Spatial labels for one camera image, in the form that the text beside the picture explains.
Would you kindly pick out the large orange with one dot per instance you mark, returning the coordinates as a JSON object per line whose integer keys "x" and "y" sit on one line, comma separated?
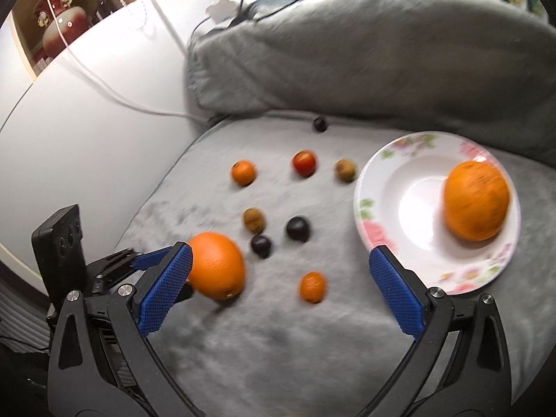
{"x": 476, "y": 200}
{"x": 219, "y": 271}

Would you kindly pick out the floral white bowl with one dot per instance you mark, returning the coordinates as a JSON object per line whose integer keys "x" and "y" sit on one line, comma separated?
{"x": 404, "y": 191}

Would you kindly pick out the brown kiwi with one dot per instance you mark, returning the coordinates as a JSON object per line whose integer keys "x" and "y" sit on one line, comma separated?
{"x": 253, "y": 219}
{"x": 345, "y": 170}

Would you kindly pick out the small dark red plum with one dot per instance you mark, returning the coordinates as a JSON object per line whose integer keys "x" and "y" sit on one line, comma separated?
{"x": 320, "y": 124}

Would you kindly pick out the grey plush mat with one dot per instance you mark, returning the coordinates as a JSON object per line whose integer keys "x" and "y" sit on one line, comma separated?
{"x": 260, "y": 347}

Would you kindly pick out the red tomato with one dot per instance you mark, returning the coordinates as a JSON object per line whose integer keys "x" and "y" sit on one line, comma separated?
{"x": 304, "y": 163}

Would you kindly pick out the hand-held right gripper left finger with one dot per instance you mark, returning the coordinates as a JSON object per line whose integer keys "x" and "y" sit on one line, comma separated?
{"x": 167, "y": 291}

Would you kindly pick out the red and white vase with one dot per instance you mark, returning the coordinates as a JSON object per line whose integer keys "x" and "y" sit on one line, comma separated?
{"x": 61, "y": 26}

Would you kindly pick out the small black object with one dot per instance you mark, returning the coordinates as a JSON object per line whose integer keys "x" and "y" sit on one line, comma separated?
{"x": 103, "y": 8}

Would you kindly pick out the dark purple plum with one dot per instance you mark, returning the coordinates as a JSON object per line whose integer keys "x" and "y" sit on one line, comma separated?
{"x": 298, "y": 229}
{"x": 261, "y": 246}

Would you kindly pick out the white power adapter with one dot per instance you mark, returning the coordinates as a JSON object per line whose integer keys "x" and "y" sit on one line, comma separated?
{"x": 222, "y": 7}

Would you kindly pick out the small mandarin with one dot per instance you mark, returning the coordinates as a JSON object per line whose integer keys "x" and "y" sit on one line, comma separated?
{"x": 243, "y": 172}
{"x": 312, "y": 287}

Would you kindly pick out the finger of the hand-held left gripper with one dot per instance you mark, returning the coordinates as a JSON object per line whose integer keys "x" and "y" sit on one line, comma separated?
{"x": 186, "y": 292}
{"x": 147, "y": 260}

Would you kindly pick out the grey pillow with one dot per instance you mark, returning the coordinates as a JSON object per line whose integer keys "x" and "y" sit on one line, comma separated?
{"x": 369, "y": 52}

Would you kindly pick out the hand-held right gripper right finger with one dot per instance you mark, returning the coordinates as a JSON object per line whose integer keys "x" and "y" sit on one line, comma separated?
{"x": 397, "y": 295}

